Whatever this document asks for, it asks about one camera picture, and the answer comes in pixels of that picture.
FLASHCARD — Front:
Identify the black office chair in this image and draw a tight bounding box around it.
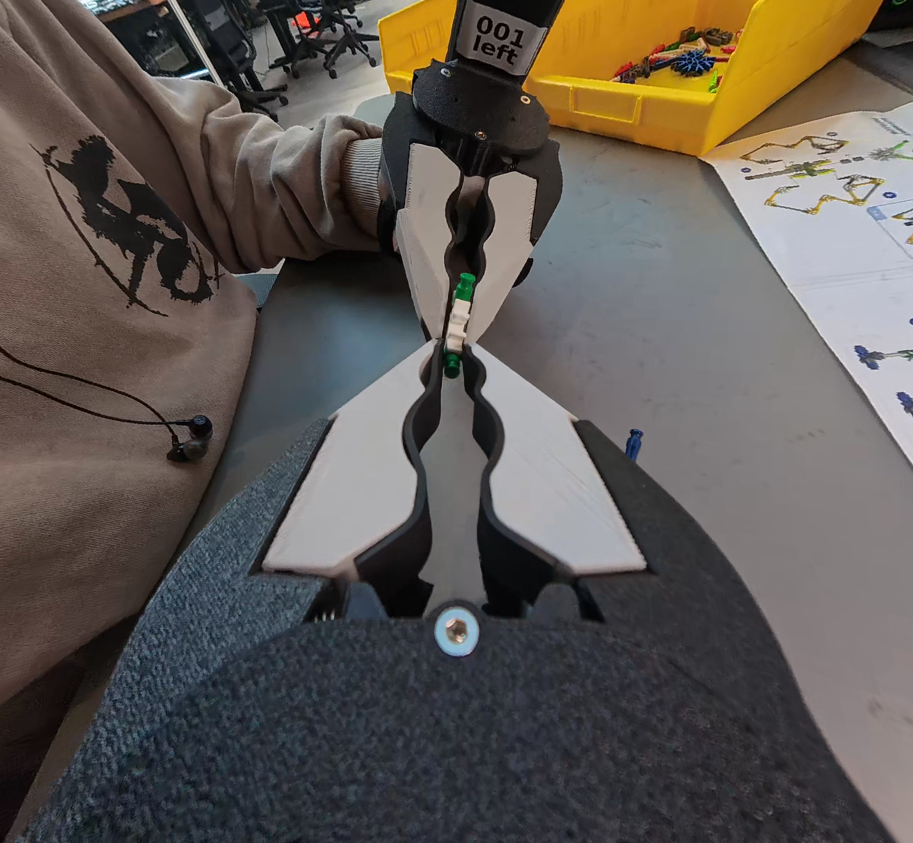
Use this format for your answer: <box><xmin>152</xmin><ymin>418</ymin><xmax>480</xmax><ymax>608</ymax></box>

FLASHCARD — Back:
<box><xmin>264</xmin><ymin>0</ymin><xmax>383</xmax><ymax>80</ymax></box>
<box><xmin>169</xmin><ymin>0</ymin><xmax>289</xmax><ymax>119</ymax></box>

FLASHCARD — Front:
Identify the white snowflake toy connector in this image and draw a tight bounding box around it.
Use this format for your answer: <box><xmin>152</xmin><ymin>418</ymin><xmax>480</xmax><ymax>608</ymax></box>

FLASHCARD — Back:
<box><xmin>446</xmin><ymin>297</ymin><xmax>475</xmax><ymax>354</ymax></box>

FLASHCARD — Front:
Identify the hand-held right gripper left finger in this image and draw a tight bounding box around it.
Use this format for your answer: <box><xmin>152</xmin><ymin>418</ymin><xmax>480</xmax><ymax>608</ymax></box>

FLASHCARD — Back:
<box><xmin>262</xmin><ymin>341</ymin><xmax>446</xmax><ymax>580</ymax></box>

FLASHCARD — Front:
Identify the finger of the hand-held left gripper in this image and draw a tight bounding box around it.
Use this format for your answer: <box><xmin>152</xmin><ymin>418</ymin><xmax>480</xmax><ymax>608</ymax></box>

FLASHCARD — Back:
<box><xmin>460</xmin><ymin>167</ymin><xmax>543</xmax><ymax>347</ymax></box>
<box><xmin>394</xmin><ymin>141</ymin><xmax>466</xmax><ymax>342</ymax></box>

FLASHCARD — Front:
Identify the pile of toy pieces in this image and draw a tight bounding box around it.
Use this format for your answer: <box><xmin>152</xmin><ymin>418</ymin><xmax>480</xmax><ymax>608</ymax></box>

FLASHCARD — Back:
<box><xmin>614</xmin><ymin>26</ymin><xmax>743</xmax><ymax>95</ymax></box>

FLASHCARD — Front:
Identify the yellow plastic bin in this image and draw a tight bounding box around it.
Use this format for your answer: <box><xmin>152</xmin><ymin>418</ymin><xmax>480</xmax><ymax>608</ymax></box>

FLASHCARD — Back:
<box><xmin>379</xmin><ymin>0</ymin><xmax>671</xmax><ymax>95</ymax></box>
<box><xmin>535</xmin><ymin>0</ymin><xmax>913</xmax><ymax>156</ymax></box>

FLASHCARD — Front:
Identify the grey desk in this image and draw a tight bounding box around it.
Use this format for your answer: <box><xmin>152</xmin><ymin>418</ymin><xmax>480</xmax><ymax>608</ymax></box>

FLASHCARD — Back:
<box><xmin>29</xmin><ymin>51</ymin><xmax>913</xmax><ymax>843</ymax></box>

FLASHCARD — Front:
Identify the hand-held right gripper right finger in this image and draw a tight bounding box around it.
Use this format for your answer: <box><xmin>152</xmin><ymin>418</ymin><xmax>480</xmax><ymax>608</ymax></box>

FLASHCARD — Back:
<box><xmin>457</xmin><ymin>344</ymin><xmax>649</xmax><ymax>580</ymax></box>

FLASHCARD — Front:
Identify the printed instruction sheet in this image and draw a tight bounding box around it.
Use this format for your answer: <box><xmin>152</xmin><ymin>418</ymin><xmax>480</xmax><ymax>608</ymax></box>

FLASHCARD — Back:
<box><xmin>707</xmin><ymin>101</ymin><xmax>913</xmax><ymax>466</ymax></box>

